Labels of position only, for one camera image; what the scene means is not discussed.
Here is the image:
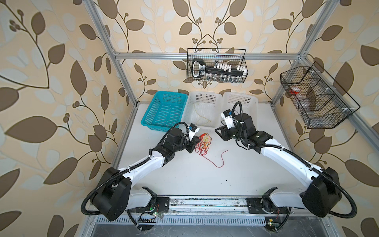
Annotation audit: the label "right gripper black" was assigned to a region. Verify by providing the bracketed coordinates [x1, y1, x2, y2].
[214, 124, 245, 143]

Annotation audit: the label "middle white plastic basket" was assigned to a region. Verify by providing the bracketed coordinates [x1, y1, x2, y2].
[182, 91, 223, 130]

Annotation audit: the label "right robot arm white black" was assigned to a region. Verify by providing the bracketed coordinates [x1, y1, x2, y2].
[215, 101, 358, 219]

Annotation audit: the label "side black wire basket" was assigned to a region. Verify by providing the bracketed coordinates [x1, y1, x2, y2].
[280, 62, 361, 129]

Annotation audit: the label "teal plastic basket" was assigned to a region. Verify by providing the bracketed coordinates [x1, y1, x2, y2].
[141, 91, 188, 132]

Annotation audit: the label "red wires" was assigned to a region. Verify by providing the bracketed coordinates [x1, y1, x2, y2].
[194, 132, 229, 168]

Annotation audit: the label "red capped item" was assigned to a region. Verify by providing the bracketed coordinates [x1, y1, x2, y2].
[289, 87, 301, 95]

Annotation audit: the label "yellow wires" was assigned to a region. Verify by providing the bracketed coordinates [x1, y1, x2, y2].
[193, 103, 212, 125]

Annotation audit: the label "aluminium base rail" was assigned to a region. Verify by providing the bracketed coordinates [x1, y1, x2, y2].
[86, 196, 331, 228]

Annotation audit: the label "white plastic basket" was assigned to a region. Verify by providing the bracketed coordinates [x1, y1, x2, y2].
[218, 92, 258, 133]
[182, 91, 223, 130]

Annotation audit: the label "back black wire basket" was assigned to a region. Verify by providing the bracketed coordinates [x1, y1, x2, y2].
[186, 47, 248, 84]

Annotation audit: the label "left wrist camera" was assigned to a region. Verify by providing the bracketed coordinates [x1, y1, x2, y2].
[188, 123, 199, 141]

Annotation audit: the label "aluminium frame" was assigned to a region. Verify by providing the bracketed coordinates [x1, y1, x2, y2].
[82, 0, 379, 143]

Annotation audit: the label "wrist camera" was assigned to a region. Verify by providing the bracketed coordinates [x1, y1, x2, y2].
[188, 123, 199, 141]
[221, 109, 235, 129]

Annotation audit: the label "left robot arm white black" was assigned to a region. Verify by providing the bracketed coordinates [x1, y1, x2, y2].
[81, 122, 201, 221]

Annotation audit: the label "black tool with vials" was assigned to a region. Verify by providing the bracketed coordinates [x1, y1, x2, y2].
[189, 58, 248, 78]

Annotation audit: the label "right white plastic basket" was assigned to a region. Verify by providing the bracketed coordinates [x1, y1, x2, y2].
[218, 92, 258, 133]

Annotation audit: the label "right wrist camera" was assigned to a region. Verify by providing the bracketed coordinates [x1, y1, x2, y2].
[221, 109, 235, 129]

